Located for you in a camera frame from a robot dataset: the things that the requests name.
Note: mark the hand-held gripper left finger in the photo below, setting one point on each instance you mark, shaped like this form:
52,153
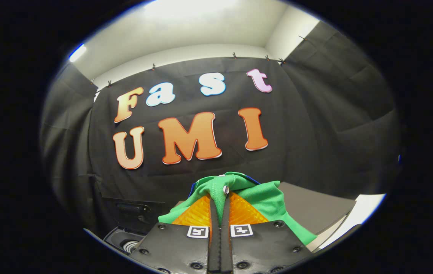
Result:
215,243

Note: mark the dark washing machine lid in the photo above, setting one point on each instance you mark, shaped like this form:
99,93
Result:
132,213

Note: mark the narrow ceiling light strip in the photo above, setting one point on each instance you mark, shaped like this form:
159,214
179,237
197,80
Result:
77,53

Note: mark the row of small cloth clips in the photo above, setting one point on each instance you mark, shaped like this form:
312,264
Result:
234,55

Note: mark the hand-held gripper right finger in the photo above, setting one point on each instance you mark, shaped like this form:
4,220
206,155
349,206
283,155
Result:
226,243

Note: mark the green polo shirt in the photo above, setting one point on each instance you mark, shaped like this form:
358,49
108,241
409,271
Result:
262,198

